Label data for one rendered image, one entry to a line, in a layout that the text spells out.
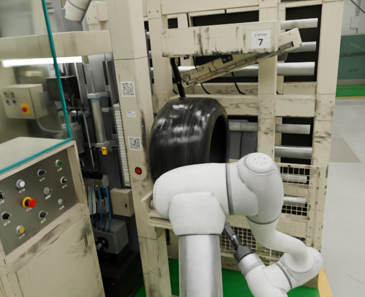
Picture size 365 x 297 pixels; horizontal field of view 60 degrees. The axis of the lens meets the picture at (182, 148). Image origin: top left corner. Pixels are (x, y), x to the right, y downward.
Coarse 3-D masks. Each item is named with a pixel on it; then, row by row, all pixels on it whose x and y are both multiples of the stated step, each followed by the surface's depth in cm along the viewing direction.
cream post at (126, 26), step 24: (120, 0) 146; (120, 24) 150; (120, 48) 154; (144, 48) 160; (120, 72) 159; (144, 72) 162; (120, 96) 164; (144, 96) 164; (144, 120) 165; (144, 144) 168; (144, 168) 173; (144, 192) 179; (144, 216) 185; (144, 240) 192; (144, 264) 199; (168, 288) 211
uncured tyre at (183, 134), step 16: (160, 112) 153; (176, 112) 149; (192, 112) 146; (208, 112) 147; (224, 112) 167; (160, 128) 146; (176, 128) 144; (192, 128) 141; (208, 128) 144; (224, 128) 177; (160, 144) 145; (176, 144) 142; (192, 144) 139; (208, 144) 144; (224, 144) 186; (160, 160) 145; (176, 160) 142; (192, 160) 140; (208, 160) 145; (224, 160) 181
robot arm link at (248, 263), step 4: (244, 256) 122; (248, 256) 120; (252, 256) 120; (256, 256) 121; (240, 260) 121; (244, 260) 120; (248, 260) 119; (252, 260) 119; (256, 260) 119; (260, 260) 120; (240, 264) 121; (244, 264) 120; (248, 264) 119; (252, 264) 118; (256, 264) 118; (260, 264) 119; (240, 268) 121; (244, 268) 119; (248, 268) 118; (252, 268) 117; (244, 272) 119; (244, 276) 120
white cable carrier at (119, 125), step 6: (120, 114) 169; (120, 120) 170; (120, 126) 171; (120, 132) 172; (120, 138) 174; (120, 144) 175; (120, 150) 177; (126, 150) 176; (126, 156) 177; (126, 162) 178; (126, 168) 180; (126, 174) 181; (126, 180) 182
